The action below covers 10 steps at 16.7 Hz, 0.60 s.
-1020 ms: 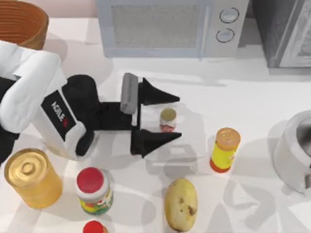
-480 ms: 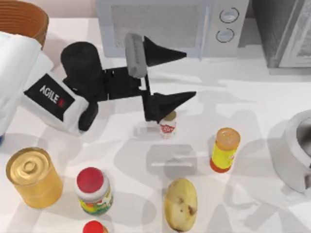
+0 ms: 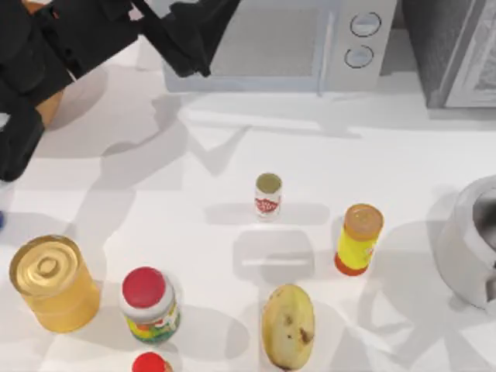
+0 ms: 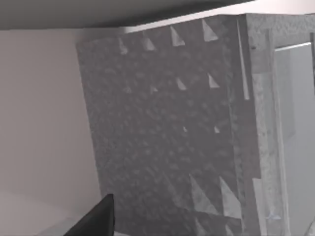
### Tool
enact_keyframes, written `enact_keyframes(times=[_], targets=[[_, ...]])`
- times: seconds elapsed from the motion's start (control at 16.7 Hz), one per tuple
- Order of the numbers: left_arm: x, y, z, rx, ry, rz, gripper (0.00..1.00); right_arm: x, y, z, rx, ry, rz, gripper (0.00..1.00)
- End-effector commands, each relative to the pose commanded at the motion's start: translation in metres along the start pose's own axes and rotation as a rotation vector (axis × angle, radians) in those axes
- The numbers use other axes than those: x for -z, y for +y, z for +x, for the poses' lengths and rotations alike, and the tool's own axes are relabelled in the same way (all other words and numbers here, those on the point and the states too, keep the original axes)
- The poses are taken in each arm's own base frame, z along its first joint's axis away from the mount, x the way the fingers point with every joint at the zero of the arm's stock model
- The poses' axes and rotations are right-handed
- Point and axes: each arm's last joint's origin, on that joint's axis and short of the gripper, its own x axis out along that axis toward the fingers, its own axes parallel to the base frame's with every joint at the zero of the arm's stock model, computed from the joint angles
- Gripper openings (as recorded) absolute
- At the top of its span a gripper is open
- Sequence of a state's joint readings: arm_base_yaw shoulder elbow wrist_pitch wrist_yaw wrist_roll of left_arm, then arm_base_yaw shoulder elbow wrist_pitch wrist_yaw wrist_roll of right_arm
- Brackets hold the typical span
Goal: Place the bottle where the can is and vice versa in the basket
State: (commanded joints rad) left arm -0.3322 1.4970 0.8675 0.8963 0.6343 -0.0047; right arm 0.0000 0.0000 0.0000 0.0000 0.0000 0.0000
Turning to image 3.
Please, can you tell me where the red lid jar colourful label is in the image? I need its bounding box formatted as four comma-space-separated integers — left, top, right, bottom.
119, 267, 182, 345

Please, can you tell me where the grey cabinet with dark inside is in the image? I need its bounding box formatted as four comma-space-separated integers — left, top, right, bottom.
401, 0, 496, 110

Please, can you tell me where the red lid jar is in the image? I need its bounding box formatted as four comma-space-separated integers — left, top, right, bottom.
131, 351, 174, 372

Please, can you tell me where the yellow potato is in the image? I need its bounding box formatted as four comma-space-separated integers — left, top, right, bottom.
261, 284, 316, 370

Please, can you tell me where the yellow bottle with orange cap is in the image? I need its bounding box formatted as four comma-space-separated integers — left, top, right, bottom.
334, 204, 385, 277

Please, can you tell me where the large gold can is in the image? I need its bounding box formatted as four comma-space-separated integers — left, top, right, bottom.
9, 233, 102, 333

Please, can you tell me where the red and white can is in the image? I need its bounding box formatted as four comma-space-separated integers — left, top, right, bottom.
254, 173, 284, 222

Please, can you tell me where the pale microwave oven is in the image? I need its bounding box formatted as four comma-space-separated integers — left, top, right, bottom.
162, 0, 397, 97

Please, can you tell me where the round microwave knob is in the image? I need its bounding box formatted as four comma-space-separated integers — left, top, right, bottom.
344, 44, 376, 71
350, 11, 383, 38

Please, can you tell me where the tan round object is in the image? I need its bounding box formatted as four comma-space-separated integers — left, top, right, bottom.
36, 91, 64, 127

